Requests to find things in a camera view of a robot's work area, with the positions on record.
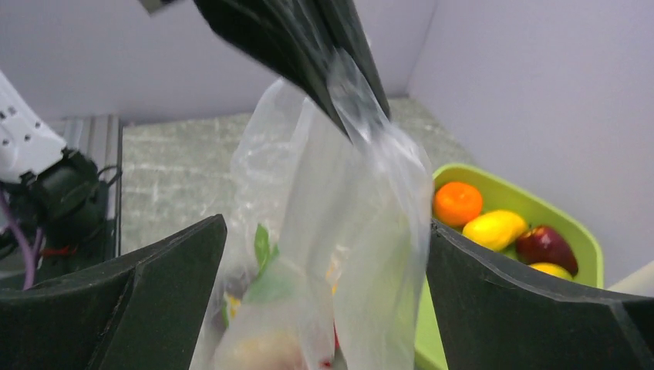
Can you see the orange fake fruit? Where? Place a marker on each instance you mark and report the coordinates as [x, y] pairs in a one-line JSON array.
[[457, 203]]

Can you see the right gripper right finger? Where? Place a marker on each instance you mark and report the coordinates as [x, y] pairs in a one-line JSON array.
[[496, 313]]

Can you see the green yellow fake mango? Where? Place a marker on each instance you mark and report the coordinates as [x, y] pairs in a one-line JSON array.
[[553, 270]]

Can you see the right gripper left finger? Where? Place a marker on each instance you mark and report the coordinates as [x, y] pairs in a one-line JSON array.
[[142, 310]]

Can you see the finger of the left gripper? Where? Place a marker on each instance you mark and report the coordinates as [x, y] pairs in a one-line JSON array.
[[288, 37], [346, 31]]

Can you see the dark red apple back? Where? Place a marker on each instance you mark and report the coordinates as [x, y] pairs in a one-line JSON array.
[[545, 244]]

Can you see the clear plastic bag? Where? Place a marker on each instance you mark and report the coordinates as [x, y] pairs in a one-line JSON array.
[[328, 236]]

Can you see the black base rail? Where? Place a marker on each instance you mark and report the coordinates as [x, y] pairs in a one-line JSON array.
[[102, 168]]

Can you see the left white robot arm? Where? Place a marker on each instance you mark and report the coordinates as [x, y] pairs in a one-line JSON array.
[[31, 150]]

